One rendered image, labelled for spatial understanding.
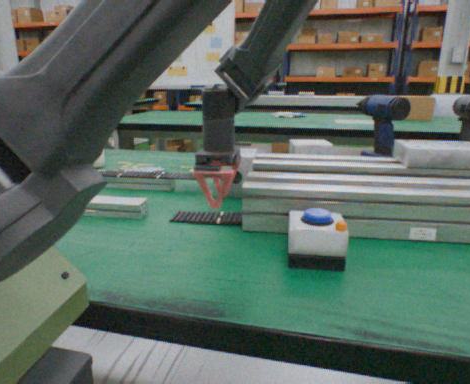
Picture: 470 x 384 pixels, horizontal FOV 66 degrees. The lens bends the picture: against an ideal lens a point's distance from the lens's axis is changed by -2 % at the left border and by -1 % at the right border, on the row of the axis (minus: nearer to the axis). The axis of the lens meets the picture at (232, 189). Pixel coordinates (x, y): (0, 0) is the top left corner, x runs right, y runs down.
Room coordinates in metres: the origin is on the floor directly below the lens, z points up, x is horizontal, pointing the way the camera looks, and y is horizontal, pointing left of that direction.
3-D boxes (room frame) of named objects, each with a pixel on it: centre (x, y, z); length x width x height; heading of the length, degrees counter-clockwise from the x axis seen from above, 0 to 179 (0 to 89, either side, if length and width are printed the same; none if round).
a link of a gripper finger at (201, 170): (0.62, 0.03, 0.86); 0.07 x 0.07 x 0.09; 81
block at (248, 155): (0.82, -0.01, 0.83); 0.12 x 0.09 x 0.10; 172
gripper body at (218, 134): (0.65, 0.02, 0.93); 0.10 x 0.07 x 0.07; 171
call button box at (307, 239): (0.50, -0.12, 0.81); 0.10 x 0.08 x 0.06; 172
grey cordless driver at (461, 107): (0.99, -0.63, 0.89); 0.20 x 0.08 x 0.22; 166
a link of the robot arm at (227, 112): (0.66, 0.02, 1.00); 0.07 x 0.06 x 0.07; 166
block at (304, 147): (0.97, -0.21, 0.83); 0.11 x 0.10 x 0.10; 1
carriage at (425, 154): (0.77, -0.45, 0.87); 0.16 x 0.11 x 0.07; 82
